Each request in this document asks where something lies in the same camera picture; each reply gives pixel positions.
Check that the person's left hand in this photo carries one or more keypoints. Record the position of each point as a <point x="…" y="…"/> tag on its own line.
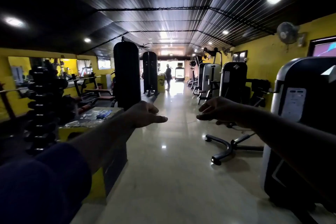
<point x="144" y="116"/>

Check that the person's right hand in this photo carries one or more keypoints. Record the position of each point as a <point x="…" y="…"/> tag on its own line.
<point x="225" y="111"/>

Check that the blue wet wipe pack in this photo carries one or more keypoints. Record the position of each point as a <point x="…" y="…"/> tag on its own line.
<point x="104" y="114"/>

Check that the person's left forearm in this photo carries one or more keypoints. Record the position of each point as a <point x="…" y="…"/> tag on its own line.
<point x="105" y="137"/>

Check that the person's right forearm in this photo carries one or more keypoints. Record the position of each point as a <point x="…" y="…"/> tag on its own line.
<point x="288" y="139"/>

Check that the person's blue shirt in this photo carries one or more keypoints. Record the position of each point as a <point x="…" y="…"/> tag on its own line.
<point x="39" y="187"/>

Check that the yellow counter stand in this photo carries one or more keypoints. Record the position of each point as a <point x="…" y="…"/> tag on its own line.
<point x="161" y="84"/>

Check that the black roman chair bench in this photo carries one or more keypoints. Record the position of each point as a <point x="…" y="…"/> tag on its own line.
<point x="225" y="147"/>

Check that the grey weight machine maroon seat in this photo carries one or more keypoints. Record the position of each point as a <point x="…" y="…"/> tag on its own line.
<point x="211" y="76"/>

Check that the tall black machine tower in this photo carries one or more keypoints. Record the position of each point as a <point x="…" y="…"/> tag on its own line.
<point x="127" y="74"/>

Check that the white treadmill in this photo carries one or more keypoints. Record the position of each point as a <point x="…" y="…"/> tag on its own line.
<point x="179" y="74"/>

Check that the black exercise machine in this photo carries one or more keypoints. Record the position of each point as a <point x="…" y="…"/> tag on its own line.
<point x="193" y="63"/>

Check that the yellow box worn black top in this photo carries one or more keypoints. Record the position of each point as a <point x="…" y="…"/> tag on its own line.
<point x="65" y="133"/>

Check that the black silver weight machine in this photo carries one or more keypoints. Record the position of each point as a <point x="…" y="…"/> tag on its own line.
<point x="309" y="139"/>

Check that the black dumbbell rack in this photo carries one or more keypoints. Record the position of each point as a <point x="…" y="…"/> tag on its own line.
<point x="44" y="87"/>

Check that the black framed window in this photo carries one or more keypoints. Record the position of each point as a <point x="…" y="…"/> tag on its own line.
<point x="324" y="49"/>

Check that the small wall fan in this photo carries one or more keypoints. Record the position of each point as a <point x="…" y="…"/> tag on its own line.
<point x="227" y="51"/>

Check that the small wall window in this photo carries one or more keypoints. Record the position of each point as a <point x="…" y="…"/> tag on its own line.
<point x="104" y="63"/>

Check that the wall mirror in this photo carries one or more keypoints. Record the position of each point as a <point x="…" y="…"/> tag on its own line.
<point x="68" y="66"/>

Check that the large wall fan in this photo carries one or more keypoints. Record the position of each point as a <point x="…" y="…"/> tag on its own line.
<point x="287" y="33"/>

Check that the grey wall box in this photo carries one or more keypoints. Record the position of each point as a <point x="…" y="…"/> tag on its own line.
<point x="302" y="39"/>

